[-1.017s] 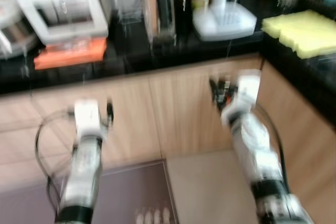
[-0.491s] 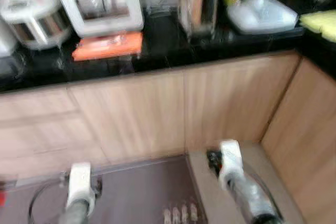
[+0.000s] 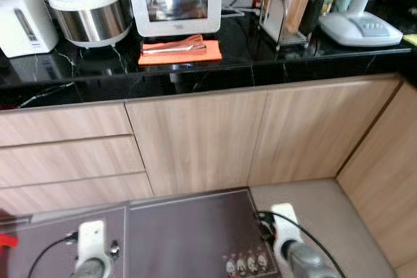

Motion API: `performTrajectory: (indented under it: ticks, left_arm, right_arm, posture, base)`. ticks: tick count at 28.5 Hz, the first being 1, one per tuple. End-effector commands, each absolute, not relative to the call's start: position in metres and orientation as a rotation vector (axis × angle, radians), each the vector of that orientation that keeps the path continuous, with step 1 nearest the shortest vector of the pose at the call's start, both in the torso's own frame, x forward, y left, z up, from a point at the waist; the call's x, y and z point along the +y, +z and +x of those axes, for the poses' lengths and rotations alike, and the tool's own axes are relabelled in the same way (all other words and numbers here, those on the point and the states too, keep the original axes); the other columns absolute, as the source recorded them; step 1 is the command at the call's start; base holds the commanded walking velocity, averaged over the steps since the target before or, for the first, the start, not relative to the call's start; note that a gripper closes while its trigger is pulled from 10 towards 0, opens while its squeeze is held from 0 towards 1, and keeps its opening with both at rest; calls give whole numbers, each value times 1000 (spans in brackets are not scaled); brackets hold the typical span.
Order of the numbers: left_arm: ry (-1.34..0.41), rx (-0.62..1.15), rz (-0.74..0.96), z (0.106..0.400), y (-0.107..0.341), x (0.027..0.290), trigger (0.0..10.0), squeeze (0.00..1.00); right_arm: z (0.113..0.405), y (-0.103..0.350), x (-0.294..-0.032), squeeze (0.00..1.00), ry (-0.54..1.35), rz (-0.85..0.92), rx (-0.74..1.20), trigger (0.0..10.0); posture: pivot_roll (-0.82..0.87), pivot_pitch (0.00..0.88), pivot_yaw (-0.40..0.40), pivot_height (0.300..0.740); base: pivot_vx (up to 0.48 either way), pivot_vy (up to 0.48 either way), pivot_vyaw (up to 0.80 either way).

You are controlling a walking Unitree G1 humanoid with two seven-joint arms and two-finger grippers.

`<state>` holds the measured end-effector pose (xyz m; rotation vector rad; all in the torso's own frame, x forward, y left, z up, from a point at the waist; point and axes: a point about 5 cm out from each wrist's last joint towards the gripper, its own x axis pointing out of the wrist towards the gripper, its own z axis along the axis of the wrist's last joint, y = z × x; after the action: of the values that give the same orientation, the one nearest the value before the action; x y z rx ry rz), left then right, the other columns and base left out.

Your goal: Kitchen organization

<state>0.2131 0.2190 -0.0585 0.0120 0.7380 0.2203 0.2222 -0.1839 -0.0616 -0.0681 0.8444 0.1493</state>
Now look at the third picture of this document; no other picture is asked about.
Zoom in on light wood drawer front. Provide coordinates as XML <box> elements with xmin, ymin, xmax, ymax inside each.
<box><xmin>0</xmin><ymin>104</ymin><xmax>133</xmax><ymax>148</ymax></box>
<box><xmin>0</xmin><ymin>136</ymin><xmax>145</xmax><ymax>189</ymax></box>
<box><xmin>0</xmin><ymin>173</ymin><xmax>154</xmax><ymax>217</ymax></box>

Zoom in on dark purple cartoon print mat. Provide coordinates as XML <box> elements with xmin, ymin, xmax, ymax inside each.
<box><xmin>124</xmin><ymin>188</ymin><xmax>281</xmax><ymax>278</ymax></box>

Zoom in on dark purple floor mat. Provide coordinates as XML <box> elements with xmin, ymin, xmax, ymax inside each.
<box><xmin>0</xmin><ymin>206</ymin><xmax>128</xmax><ymax>278</ymax></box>

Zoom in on red object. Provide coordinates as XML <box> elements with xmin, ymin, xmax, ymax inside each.
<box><xmin>0</xmin><ymin>210</ymin><xmax>19</xmax><ymax>249</ymax></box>

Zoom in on light wood cabinet door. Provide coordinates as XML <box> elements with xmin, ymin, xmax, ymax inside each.
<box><xmin>248</xmin><ymin>76</ymin><xmax>401</xmax><ymax>188</ymax></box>
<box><xmin>125</xmin><ymin>89</ymin><xmax>269</xmax><ymax>197</ymax></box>

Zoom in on light wood cabinet side panel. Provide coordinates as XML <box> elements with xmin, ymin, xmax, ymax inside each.
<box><xmin>336</xmin><ymin>83</ymin><xmax>417</xmax><ymax>272</ymax></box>

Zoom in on orange cloth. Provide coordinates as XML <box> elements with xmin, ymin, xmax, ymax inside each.
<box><xmin>138</xmin><ymin>39</ymin><xmax>223</xmax><ymax>66</ymax></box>

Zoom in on steel cutting board rack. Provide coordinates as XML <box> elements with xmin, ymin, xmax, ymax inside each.
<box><xmin>259</xmin><ymin>0</ymin><xmax>310</xmax><ymax>51</ymax></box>

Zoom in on stainless steel tongs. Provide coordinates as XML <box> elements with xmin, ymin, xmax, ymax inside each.
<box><xmin>141</xmin><ymin>33</ymin><xmax>208</xmax><ymax>55</ymax></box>

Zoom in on white fan base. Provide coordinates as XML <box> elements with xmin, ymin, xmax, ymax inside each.
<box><xmin>318</xmin><ymin>0</ymin><xmax>405</xmax><ymax>48</ymax></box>

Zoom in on black cutting board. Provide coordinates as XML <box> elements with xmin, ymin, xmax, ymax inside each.
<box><xmin>301</xmin><ymin>0</ymin><xmax>336</xmax><ymax>35</ymax></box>

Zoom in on steel and white rice cooker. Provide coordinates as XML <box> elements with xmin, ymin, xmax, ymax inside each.
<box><xmin>46</xmin><ymin>0</ymin><xmax>134</xmax><ymax>49</ymax></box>

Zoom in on white electric thermo pot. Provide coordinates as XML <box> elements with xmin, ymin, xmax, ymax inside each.
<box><xmin>0</xmin><ymin>0</ymin><xmax>59</xmax><ymax>59</ymax></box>

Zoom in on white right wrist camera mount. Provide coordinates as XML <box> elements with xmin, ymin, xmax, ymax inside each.
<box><xmin>269</xmin><ymin>202</ymin><xmax>302</xmax><ymax>260</ymax></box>

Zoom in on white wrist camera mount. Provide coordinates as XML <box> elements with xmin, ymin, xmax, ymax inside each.
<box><xmin>77</xmin><ymin>219</ymin><xmax>108</xmax><ymax>260</ymax></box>
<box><xmin>269</xmin><ymin>202</ymin><xmax>302</xmax><ymax>260</ymax></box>

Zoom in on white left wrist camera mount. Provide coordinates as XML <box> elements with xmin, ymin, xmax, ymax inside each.
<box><xmin>77</xmin><ymin>219</ymin><xmax>108</xmax><ymax>260</ymax></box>

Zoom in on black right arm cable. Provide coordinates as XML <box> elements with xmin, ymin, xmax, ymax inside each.
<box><xmin>255</xmin><ymin>210</ymin><xmax>346</xmax><ymax>278</ymax></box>

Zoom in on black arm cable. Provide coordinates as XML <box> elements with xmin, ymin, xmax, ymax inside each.
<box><xmin>255</xmin><ymin>210</ymin><xmax>346</xmax><ymax>278</ymax></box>
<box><xmin>26</xmin><ymin>231</ymin><xmax>80</xmax><ymax>278</ymax></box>

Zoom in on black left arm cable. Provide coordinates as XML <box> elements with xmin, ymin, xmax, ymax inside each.
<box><xmin>26</xmin><ymin>231</ymin><xmax>80</xmax><ymax>278</ymax></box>

